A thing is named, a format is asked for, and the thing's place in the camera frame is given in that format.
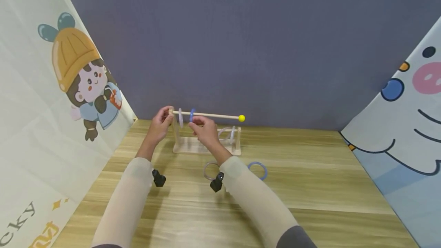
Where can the person's right thumb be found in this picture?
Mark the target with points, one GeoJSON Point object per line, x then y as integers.
{"type": "Point", "coordinates": [194, 126]}

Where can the person's right index finger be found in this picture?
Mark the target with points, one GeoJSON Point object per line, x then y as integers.
{"type": "Point", "coordinates": [203, 118]}

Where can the person's left forearm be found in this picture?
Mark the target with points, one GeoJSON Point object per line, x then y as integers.
{"type": "Point", "coordinates": [125, 202]}

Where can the wooden stand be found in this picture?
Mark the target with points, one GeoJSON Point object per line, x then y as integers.
{"type": "Point", "coordinates": [187, 145]}

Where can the person's right hand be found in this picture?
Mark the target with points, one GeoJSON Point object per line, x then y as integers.
{"type": "Point", "coordinates": [208, 135]}

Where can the person's left hand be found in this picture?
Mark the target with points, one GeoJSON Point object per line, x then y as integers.
{"type": "Point", "coordinates": [157, 127]}

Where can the person's left fingers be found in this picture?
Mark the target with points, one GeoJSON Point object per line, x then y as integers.
{"type": "Point", "coordinates": [167, 114]}

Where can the black wrist band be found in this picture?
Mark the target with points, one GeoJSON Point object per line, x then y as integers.
{"type": "Point", "coordinates": [159, 178]}
{"type": "Point", "coordinates": [217, 183]}

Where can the person's right forearm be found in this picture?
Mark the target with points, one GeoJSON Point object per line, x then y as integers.
{"type": "Point", "coordinates": [255, 202]}

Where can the wooden rod with yellow tip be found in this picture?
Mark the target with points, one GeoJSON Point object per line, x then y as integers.
{"type": "Point", "coordinates": [217, 116]}

